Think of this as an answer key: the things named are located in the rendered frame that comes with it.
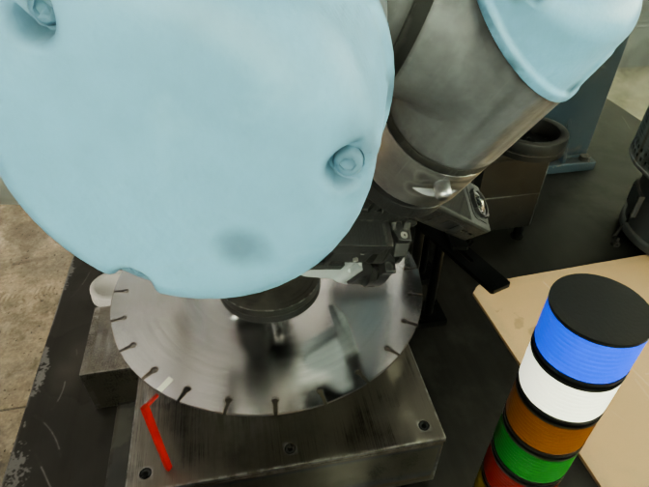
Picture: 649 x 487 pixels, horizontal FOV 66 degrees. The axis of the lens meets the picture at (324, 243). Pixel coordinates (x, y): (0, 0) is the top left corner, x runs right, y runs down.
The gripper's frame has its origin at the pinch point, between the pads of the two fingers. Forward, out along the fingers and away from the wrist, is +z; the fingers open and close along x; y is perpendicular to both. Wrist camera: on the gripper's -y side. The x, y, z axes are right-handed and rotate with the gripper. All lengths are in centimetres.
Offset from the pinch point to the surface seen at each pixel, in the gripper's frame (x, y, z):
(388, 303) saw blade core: 3.8, -5.0, 0.8
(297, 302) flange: 3.0, 4.2, 2.4
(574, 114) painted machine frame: -42, -64, 21
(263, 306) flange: 3.2, 7.6, 3.1
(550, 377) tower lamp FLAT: 14.8, -0.4, -24.7
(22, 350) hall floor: -23, 60, 144
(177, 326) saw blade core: 4.2, 15.8, 5.7
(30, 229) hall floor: -83, 71, 180
